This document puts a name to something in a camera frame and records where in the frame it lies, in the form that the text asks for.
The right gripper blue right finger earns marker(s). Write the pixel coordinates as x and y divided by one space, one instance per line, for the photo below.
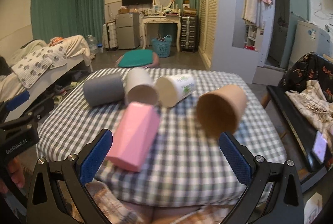
284 203

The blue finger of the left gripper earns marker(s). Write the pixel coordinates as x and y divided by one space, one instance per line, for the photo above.
12 104
38 111

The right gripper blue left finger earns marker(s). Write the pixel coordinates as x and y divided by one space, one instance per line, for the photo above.
46 202

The pink faceted cup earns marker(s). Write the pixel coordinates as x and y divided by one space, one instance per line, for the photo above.
134 136

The grey cup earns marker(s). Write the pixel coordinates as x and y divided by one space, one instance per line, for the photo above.
103 90

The plain white cup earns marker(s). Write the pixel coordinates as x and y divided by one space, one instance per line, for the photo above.
139 87

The brown paper cup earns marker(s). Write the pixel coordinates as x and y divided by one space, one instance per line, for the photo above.
221 110

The white cup with green print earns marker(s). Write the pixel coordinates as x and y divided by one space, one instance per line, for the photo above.
172 89

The person's left hand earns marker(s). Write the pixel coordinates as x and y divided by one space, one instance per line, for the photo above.
16 173

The white leaf-pattern blanket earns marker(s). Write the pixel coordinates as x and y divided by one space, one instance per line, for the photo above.
31 67

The bed with beige bedding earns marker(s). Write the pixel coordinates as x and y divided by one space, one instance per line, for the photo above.
77 52

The smartphone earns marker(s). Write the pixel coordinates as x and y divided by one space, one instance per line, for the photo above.
319 147

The water jug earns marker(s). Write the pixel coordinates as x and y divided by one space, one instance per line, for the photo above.
93 44

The grey white checkered tablecloth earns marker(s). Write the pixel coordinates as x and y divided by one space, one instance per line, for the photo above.
184 167

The white striped suitcase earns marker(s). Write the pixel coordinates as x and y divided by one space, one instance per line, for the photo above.
109 36

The green cushion stool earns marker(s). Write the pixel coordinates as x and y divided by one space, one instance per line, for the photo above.
138 58

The beige fringed scarf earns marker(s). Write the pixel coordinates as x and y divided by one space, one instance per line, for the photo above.
314 107

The green curtain left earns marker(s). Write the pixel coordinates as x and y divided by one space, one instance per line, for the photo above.
64 18

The small silver fridge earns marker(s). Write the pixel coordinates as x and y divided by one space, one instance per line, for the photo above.
128 30

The teal laundry basket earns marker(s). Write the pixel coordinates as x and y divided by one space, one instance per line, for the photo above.
161 46

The black patterned garment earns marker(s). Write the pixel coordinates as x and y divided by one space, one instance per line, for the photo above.
309 67

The white dressing table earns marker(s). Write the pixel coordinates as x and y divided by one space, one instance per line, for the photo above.
164 19

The silver black suitcase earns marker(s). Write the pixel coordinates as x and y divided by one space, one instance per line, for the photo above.
188 33

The white washing machine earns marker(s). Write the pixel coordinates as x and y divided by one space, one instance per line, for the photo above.
309 38

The white louvered wardrobe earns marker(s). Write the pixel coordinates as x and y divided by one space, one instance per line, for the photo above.
229 58

